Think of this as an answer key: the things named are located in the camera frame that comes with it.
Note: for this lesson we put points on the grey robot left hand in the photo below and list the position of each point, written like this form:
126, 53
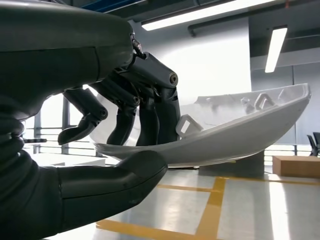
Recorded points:
62, 49

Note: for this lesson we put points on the stainless steel workbench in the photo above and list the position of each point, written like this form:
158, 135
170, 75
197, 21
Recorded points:
250, 215

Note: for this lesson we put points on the grey window railing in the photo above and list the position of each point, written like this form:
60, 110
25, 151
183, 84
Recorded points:
65, 126

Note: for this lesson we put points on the long ceiling light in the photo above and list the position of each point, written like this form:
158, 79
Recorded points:
200, 13
275, 49

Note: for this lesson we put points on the cardboard box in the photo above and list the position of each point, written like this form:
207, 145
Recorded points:
297, 167

